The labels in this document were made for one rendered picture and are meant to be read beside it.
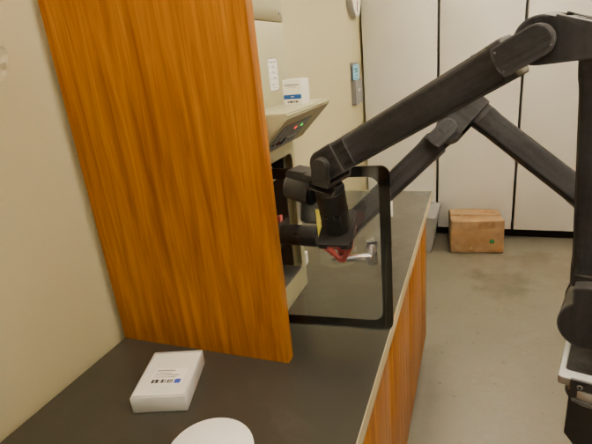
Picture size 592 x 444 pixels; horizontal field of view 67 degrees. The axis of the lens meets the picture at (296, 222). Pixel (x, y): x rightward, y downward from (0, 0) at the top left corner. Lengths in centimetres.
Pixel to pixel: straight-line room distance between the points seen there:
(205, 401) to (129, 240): 43
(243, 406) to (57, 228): 60
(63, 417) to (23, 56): 78
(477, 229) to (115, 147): 319
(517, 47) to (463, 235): 332
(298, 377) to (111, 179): 63
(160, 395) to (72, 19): 81
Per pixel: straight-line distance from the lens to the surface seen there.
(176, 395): 104
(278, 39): 127
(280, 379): 108
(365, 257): 98
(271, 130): 99
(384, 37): 406
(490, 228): 390
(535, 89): 404
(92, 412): 115
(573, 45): 64
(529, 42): 63
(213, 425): 79
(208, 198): 101
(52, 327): 123
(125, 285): 127
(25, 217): 115
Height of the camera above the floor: 161
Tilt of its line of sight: 20 degrees down
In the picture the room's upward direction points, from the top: 6 degrees counter-clockwise
